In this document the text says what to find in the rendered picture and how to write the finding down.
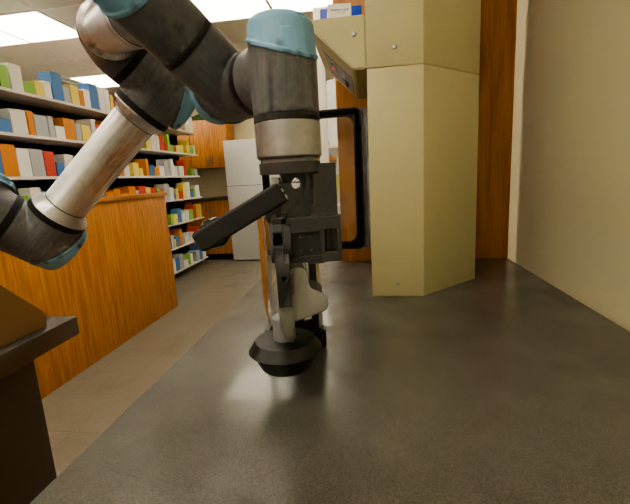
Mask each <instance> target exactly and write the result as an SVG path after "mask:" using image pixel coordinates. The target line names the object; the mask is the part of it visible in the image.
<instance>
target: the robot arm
mask: <svg viewBox="0 0 630 504"><path fill-rule="evenodd" d="M75 28H76V32H77V35H78V38H79V40H80V42H81V44H82V46H83V48H84V49H85V51H86V52H87V54H88V55H89V57H90V58H91V59H92V61H93V62H94V63H95V64H96V66H97V67H98V68H99V69H100V70H101V71H102V72H103V73H104V74H105V75H106V76H108V77H109V78H110V79H111V80H112V81H114V82H115V83H116V84H117V85H119V88H118V89H117V90H116V92H115V93H114V95H115V100H116V105H115V107H114V109H113V110H112V111H111V112H110V114H109V115H108V116H107V117H106V118H105V120H104V121H103V122H102V123H101V125H100V126H99V127H98V128H97V130H96V131H95V132H94V133H93V135H92V136H91V137H90V138H89V140H88V141H87V142H86V143H85V145H84V146H83V147H82V148H81V150H80V151H79V152H78V153H77V155H76V156H75V157H74V158H73V160H72V161H71V162H70V163H69V165H68V166H67V167H66V168H65V170H64V171H63V172H62V173H61V175H60V176H59V177H58V178H57V180H56V181H55V182H54V183H53V185H52V186H51V187H50V188H49V189H48V191H47V192H42V193H35V194H34V195H33V196H32V197H31V198H30V199H29V200H26V199H24V198H22V197H20V196H18V195H16V186H15V184H14V183H13V182H12V181H10V179H9V178H8V177H7V176H5V175H3V174H2V173H0V251H2V252H4V253H7V254H9V255H11V256H14V257H16V258H19V259H21V260H23V261H26V262H28V263H29V264H31V265H33V266H38V267H41V268H44V269H47V270H55V269H59V268H61V267H63V266H64V265H65V264H67V263H68V262H69V261H70V260H71V259H72V258H74V256H75V255H76V254H77V253H78V252H79V251H80V248H81V247H82V246H83V245H84V243H85V241H86V239H87V235H88V234H87V231H86V230H85V228H86V227H87V220H86V215H87V214H88V213H89V211H90V210H91V209H92V208H93V207H94V205H95V204H96V203H97V202H98V201H99V199H100V198H101V197H102V196H103V194H104V193H105V192H106V191H107V190H108V188H109V187H110V186H111V185H112V184H113V182H114V181H115V180H116V179H117V177H118V176H119V175H120V174H121V173H122V171H123V170H124V169H125V168H126V166H127V165H128V164H129V163H130V162H131V160H132V159H133V158H134V157H135V156H136V154H137V153H138V152H139V151H140V149H141V148H142V147H143V146H144V145H145V143H146V142H147V141H148V140H149V139H150V137H151V136H152V135H153V134H161V133H165V131H166V130H167V129H168V128H169V127H170V128H171V129H174V130H178V129H180V128H181V127H182V125H184V124H185V123H186V122H187V121H188V119H189V118H190V116H191V115H192V113H193V111H194V109H195V108H196V111H197V112H198V114H199V115H200V116H201V117H202V118H204V119H205V120H206V121H208V122H210V123H213V124H217V125H223V124H238V123H241V122H243V121H245V120H247V119H251V118H254V131H255V143H256V155H257V159H258V160H259V161H262V164H259V170H260V175H280V182H279V185H280V186H279V185H278V184H273V185H271V186H270V187H268V188H266V189H265V190H263V191H261V192H260V193H258V194H257V195H255V196H253V197H252V198H250V199H248V200H247V201H245V202H243V203H242V204H240V205H238V206H237V207H235V208H234V209H232V210H230V211H229V212H227V213H225V214H224V215H222V216H220V217H219V218H218V217H210V218H207V219H206V220H204V221H203V222H202V223H201V225H200V227H199V230H197V231H196V232H194V233H193V235H192V238H193V240H194V241H195V243H196V244H197V246H198V247H199V249H200V250H201V251H207V250H209V249H210V248H212V249H213V248H220V247H222V246H224V245H225V244H226V243H227V242H228V241H229V239H230V236H232V235H233V234H235V233H237V232H238V231H240V230H242V229H243V228H245V227H246V226H248V225H250V224H251V223H253V222H255V221H256V220H258V219H260V218H261V217H263V216H266V221H267V222H268V227H269V237H270V250H271V261H272V263H275V275H276V288H277V300H278V312H279V320H280V330H281V332H282V333H283V334H284V336H285V337H286V339H287V340H288V342H290V343H292V342H294V326H293V324H294V323H295V322H297V321H299V320H302V319H305V318H307V317H310V316H313V315H315V314H318V313H321V312H323V311H325V310H326V309H327V307H328V305H329V300H328V296H327V295H326V294H325V293H322V286H321V284H320V283H319V282H316V281H313V280H311V279H308V274H307V272H306V270H305V269H304V265H303V263H305V262H307V263H308V264H318V263H325V262H330V261H342V260H343V257H342V235H341V215H339V214H338V207H337V185H336V163H335V162H330V163H320V161H319V160H317V158H319V157H320V156H321V155H322V149H321V130H320V116H319V96H318V76H317V60H318V55H317V54H316V46H315V35H314V26H313V23H312V21H311V20H310V18H309V17H308V16H306V15H305V14H303V13H301V12H298V11H295V10H291V9H281V8H278V9H268V10H264V11H261V12H258V13H256V14H254V15H253V16H252V17H251V18H250V19H249V20H248V24H247V38H246V39H245V41H246V43H247V46H248V48H247V49H245V50H243V51H241V52H238V51H237V50H236V48H235V47H234V46H233V45H232V44H231V43H230V42H229V41H228V40H227V39H226V37H225V36H224V35H223V34H222V33H221V32H220V31H219V30H218V29H217V28H216V27H215V26H214V25H213V23H212V22H211V21H210V20H209V19H208V18H207V17H206V16H205V15H204V14H203V13H202V12H201V10H200V9H199V8H198V7H197V6H196V5H195V4H194V3H193V2H192V1H191V0H86V1H84V2H83V3H82V4H81V6H80V7H79V9H78V11H77V13H76V17H75ZM294 178H297V179H299V181H300V186H299V187H298V188H293V187H292V184H291V182H292V180H293V179H294ZM281 189H283V192H282V190H281ZM285 194H286V195H287V197H288V198H286V197H285Z"/></svg>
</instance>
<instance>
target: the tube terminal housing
mask: <svg viewBox="0 0 630 504"><path fill-rule="evenodd" d="M480 26H481V0H365V32H366V70H367V109H368V147H369V185H370V223H371V260H372V296H373V297H384V296H425V295H428V294H431V293H434V292H437V291H440V290H443V289H446V288H448V287H451V286H454V285H457V284H460V283H463V282H466V281H469V280H472V279H474V278H475V245H476V202H477V159H478V116H479V69H480Z"/></svg>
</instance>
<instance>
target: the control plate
mask: <svg viewBox="0 0 630 504"><path fill-rule="evenodd" d="M324 54H325V57H326V60H327V62H328V65H329V68H330V71H331V73H332V74H333V75H334V76H335V77H336V78H337V79H338V80H339V81H340V82H341V83H342V84H343V85H345V84H344V83H346V82H345V81H343V75H342V74H343V73H344V74H345V75H344V76H345V77H346V78H345V77H344V78H345V79H346V81H347V82H348V83H349V84H350V86H349V85H348V84H347V83H346V84H347V85H348V86H349V87H348V89H349V90H350V91H351V92H352V93H353V94H354V95H355V92H354V86H353V80H352V78H351V77H350V76H349V75H348V74H347V73H346V72H345V71H344V70H343V69H342V68H341V67H340V66H339V65H337V64H336V63H335V62H334V61H333V60H332V59H331V58H330V57H329V56H328V55H327V54H326V53H325V52H324ZM330 62H331V63H332V64H333V65H334V66H333V65H332V64H331V63H330ZM332 67H333V68H334V69H335V70H334V69H333V68H332ZM342 72H343V73H342ZM345 86H346V85H345Z"/></svg>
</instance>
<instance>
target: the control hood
mask: <svg viewBox="0 0 630 504"><path fill-rule="evenodd" d="M311 21H312V23H313V26H314V35H315V46H316V48H317V50H318V53H319V55H320V58H321V60H322V62H323V65H324V67H325V69H326V70H327V71H328V72H329V73H330V74H331V75H333V74H332V73H331V71H330V68H329V65H328V62H327V60H326V57H325V54H324V52H325V53H326V54H327V55H328V56H329V57H330V58H331V59H332V60H333V61H334V62H335V63H336V64H337V65H339V66H340V67H341V68H342V69H343V70H344V71H345V72H346V73H347V74H348V75H349V76H350V77H351V78H352V80H353V86H354V92H355V95H354V94H353V93H352V92H351V91H350V90H349V89H348V88H347V87H346V86H345V85H343V84H342V83H341V82H340V81H339V80H338V79H337V78H336V77H335V76H334V75H333V76H334V77H335V78H336V79H337V80H338V81H339V82H340V83H341V84H342V85H343V86H344V87H345V88H346V89H347V90H349V91H350V92H351V93H352V94H353V95H354V96H355V97H356V98H357V99H366V98H367V70H366V32H365V16H364V15H354V16H345V17H336V18H327V19H317V20H311Z"/></svg>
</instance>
